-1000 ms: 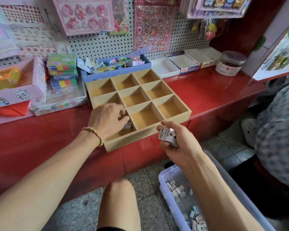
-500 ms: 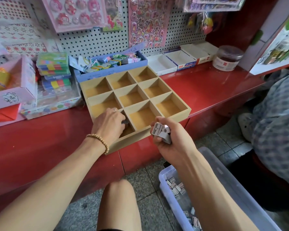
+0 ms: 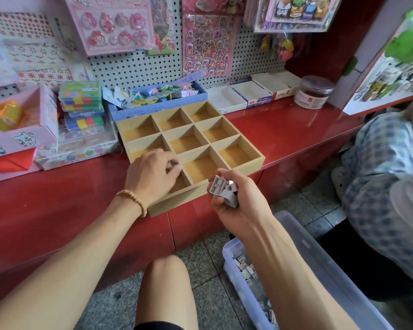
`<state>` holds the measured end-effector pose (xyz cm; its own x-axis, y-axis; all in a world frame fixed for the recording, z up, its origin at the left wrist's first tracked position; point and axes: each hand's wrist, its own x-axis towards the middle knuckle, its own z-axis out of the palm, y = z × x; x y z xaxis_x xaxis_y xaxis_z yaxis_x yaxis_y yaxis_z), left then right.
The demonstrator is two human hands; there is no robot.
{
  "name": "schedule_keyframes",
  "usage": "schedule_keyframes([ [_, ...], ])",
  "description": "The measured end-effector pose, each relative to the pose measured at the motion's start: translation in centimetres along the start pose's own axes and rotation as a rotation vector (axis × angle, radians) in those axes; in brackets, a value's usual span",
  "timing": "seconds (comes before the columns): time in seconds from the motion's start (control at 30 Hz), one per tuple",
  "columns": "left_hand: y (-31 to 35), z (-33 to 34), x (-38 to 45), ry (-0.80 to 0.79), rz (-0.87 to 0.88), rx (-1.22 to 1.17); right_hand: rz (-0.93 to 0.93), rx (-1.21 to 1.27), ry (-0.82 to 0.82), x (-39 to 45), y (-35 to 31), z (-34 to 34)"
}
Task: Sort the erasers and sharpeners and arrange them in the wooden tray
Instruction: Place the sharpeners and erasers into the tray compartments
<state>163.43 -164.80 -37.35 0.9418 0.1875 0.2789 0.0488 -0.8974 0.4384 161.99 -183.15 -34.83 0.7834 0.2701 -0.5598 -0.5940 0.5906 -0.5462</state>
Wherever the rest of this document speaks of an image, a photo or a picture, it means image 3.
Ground pink sticker pack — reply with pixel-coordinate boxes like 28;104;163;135
182;0;246;80
63;0;156;56

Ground white tray box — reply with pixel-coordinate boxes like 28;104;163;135
230;79;275;109
206;84;249;115
251;71;304;101

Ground white side shelf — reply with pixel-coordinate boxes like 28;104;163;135
329;0;413;117

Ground person's right hand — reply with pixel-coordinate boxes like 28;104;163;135
210;168;274;239

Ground pink tray of trinkets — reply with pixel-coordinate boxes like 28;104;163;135
0;84;60;172

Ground beaded wooden bracelet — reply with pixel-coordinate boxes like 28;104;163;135
116;189;149;219

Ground person's left leg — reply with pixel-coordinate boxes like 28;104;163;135
134;254;200;330

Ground white pegboard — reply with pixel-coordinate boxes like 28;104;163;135
0;0;312;102

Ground wooden compartment tray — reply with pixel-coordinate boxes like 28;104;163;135
116;99;267;218

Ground blue box of trinkets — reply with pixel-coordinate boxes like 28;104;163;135
103;72;209;121

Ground pile of boxed erasers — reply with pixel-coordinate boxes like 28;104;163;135
234;254;279;329

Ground red patterned sticker sheet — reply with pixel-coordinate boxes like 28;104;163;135
0;11;78;87

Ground clear plastic storage bin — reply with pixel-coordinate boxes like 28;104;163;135
222;210;395;330

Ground stack of colourful packs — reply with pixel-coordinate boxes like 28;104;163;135
58;80;105;132

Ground black shorts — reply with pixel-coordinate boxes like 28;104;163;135
133;320;185;330

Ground person's right forearm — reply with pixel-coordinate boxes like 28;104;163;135
235;216;360;330

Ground round clear plastic jar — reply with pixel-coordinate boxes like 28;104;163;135
293;75;336;110

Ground red display counter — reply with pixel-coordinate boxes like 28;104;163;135
0;91;413;310

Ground person's left hand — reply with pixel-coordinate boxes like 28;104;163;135
124;148;184;213

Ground sharpeners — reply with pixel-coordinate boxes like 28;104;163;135
208;176;240;209

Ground person's left forearm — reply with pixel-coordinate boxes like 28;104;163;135
0;199;145;330

